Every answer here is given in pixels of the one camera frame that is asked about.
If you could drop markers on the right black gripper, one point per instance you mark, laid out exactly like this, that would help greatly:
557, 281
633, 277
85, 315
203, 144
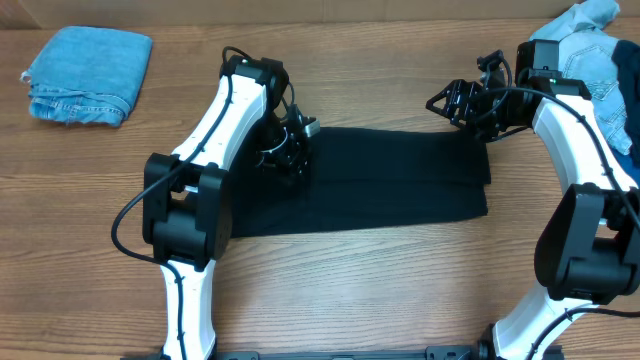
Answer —
467, 105

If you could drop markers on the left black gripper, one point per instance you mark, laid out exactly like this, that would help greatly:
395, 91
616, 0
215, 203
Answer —
289, 151

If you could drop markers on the black t-shirt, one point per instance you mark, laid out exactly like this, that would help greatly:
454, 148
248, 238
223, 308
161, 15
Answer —
362, 179

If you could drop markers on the navy blue garment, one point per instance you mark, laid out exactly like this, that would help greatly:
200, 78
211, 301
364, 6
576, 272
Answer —
626, 58

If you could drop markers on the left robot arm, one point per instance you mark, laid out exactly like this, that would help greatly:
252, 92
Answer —
187, 209

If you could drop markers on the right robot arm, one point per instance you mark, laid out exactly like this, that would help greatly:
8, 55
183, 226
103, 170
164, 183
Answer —
588, 253

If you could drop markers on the light blue denim jeans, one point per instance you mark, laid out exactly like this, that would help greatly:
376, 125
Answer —
585, 53

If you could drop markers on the folded blue jeans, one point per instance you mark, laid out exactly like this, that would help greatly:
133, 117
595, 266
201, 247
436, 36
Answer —
88, 75

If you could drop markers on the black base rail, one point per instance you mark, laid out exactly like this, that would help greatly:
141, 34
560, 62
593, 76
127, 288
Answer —
340, 355

